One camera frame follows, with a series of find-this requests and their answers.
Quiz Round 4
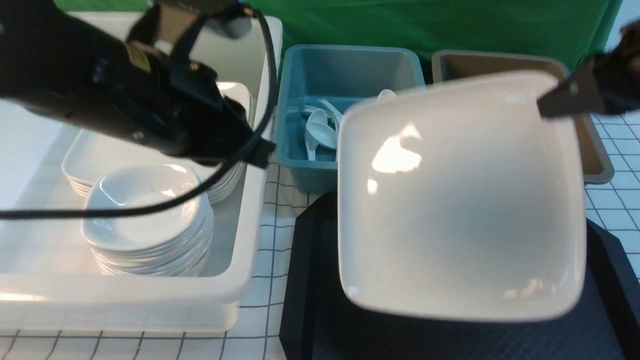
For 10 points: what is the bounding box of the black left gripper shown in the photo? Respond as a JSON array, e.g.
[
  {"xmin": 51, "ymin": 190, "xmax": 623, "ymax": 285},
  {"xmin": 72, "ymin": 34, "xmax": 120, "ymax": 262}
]
[{"xmin": 94, "ymin": 47, "xmax": 276, "ymax": 168}]

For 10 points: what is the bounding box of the green cloth backdrop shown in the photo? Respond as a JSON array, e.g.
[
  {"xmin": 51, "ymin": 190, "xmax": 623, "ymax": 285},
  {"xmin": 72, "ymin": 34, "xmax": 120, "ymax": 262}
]
[{"xmin": 50, "ymin": 0, "xmax": 623, "ymax": 76}]

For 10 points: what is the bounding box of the white spoon left in bin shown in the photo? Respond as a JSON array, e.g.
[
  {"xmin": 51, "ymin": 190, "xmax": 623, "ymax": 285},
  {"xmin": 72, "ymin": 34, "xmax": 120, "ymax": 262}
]
[{"xmin": 304, "ymin": 109, "xmax": 338, "ymax": 161}]

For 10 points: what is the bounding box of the large white square plate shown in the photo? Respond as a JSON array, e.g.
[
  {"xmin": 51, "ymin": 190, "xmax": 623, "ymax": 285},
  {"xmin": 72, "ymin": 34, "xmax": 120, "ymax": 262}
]
[{"xmin": 336, "ymin": 70, "xmax": 586, "ymax": 322}]

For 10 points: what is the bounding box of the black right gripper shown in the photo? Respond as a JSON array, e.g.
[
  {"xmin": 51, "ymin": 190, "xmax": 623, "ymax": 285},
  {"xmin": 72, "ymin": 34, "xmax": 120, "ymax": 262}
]
[{"xmin": 537, "ymin": 20, "xmax": 640, "ymax": 119}]

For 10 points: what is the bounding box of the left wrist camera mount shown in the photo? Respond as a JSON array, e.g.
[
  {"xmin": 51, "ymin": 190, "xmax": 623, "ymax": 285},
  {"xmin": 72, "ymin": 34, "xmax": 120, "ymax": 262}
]
[{"xmin": 125, "ymin": 0, "xmax": 258, "ymax": 66}]

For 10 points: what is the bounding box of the white spoon upright in bin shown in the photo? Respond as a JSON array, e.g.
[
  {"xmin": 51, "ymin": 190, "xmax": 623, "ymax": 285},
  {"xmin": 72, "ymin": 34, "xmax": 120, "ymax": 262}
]
[{"xmin": 376, "ymin": 89, "xmax": 397, "ymax": 102}]

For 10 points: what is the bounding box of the black serving tray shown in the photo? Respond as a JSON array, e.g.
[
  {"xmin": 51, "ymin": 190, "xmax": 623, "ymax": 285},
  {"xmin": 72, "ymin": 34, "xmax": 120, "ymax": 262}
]
[{"xmin": 279, "ymin": 193, "xmax": 639, "ymax": 360}]

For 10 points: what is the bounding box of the blue plastic bin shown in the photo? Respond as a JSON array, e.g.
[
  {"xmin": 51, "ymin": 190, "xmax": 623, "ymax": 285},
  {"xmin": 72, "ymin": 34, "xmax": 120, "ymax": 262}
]
[{"xmin": 273, "ymin": 44, "xmax": 425, "ymax": 195}]

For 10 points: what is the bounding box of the stack of white square plates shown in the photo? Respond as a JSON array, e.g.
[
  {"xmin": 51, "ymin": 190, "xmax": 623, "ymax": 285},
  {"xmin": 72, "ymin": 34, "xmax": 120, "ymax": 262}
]
[{"xmin": 61, "ymin": 82, "xmax": 254, "ymax": 205}]

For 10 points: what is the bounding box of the black camera cable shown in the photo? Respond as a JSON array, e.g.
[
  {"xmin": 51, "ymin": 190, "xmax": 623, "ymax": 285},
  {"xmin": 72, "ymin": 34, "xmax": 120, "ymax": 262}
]
[{"xmin": 0, "ymin": 7, "xmax": 279, "ymax": 221}]

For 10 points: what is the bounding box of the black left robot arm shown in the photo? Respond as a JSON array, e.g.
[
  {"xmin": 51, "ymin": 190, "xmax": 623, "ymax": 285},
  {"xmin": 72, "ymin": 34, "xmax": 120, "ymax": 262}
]
[{"xmin": 0, "ymin": 0, "xmax": 276, "ymax": 168}]

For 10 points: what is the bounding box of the large white plastic bin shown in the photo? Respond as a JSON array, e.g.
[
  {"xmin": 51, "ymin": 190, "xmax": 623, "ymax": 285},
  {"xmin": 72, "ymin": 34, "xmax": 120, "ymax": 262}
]
[{"xmin": 0, "ymin": 13, "xmax": 284, "ymax": 335}]

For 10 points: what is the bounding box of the white spoon crossing in bin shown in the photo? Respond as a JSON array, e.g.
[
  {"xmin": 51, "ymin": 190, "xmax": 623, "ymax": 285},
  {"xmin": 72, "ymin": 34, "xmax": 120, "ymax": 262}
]
[{"xmin": 301, "ymin": 98, "xmax": 345, "ymax": 128}]

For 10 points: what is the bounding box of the brown plastic bin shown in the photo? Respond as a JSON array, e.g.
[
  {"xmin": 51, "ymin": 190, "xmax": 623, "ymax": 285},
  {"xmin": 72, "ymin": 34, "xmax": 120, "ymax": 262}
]
[{"xmin": 430, "ymin": 50, "xmax": 615, "ymax": 185}]

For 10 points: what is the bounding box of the stack of white small dishes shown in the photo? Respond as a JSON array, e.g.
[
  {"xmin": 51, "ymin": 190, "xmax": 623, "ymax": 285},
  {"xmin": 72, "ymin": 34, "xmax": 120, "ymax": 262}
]
[{"xmin": 80, "ymin": 164, "xmax": 214, "ymax": 277}]

